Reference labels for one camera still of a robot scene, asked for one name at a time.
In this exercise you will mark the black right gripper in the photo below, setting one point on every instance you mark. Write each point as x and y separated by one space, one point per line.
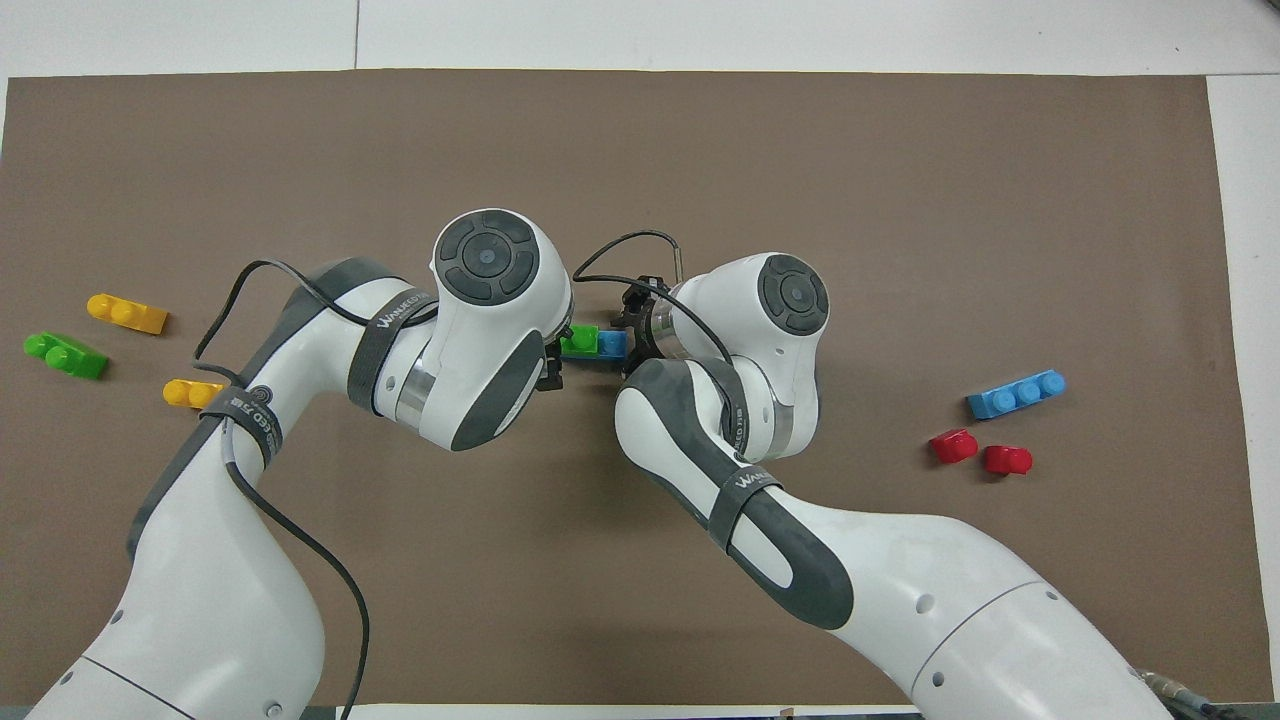
645 300

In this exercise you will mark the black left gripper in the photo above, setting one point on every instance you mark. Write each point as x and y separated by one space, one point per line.
552 365

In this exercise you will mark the blue three-stud toy block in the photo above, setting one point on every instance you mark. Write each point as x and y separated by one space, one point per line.
1015 397
612 345

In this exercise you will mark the green two-stud toy block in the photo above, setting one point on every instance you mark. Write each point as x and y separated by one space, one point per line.
580 342
65 357

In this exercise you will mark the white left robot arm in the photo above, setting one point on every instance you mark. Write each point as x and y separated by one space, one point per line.
220 600

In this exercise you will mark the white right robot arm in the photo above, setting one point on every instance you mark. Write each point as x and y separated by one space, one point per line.
950 600

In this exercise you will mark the red one-stud toy block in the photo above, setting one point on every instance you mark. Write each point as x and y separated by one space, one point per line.
1008 460
955 447

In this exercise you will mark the yellow two-stud toy block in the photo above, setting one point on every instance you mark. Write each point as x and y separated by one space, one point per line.
130 315
185 394

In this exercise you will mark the brown table mat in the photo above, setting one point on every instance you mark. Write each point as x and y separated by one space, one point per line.
900 200

